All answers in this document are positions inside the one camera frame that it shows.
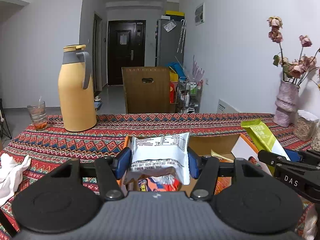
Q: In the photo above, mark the green snack bar packet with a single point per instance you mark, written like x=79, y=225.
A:
x=263, y=138

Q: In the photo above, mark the dark entrance door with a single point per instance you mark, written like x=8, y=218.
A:
x=125, y=48

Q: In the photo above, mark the yellow thermos jug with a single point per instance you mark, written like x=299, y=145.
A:
x=75, y=86

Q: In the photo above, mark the yellow box on refrigerator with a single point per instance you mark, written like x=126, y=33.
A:
x=174, y=13

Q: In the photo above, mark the wooden chair back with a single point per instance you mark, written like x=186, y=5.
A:
x=147, y=90

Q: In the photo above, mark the wall electrical panel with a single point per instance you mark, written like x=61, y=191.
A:
x=199, y=14

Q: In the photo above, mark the drinking glass with straw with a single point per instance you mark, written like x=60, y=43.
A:
x=38, y=115

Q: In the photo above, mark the dried pink roses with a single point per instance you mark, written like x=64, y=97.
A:
x=299, y=65

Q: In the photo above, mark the clear container with lid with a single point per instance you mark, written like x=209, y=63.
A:
x=305, y=125

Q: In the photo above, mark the grey refrigerator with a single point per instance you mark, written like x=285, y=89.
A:
x=168, y=42

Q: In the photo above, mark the orange cardboard snack box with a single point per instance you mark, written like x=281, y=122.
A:
x=228, y=147

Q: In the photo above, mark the pink ceramic vase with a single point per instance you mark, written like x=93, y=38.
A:
x=286, y=103

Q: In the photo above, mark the white snack packet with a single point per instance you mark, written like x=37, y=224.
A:
x=159, y=156

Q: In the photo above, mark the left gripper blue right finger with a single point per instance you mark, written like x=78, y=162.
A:
x=196, y=163

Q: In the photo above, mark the red gift box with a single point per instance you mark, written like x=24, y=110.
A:
x=172, y=92

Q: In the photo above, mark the white crumpled cloth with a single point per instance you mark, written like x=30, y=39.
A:
x=11, y=176

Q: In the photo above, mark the patterned red tablecloth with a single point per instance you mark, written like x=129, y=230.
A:
x=55, y=145

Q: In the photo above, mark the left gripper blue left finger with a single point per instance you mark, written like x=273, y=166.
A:
x=121, y=163

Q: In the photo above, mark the wire storage cart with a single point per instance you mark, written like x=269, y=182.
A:
x=189, y=94

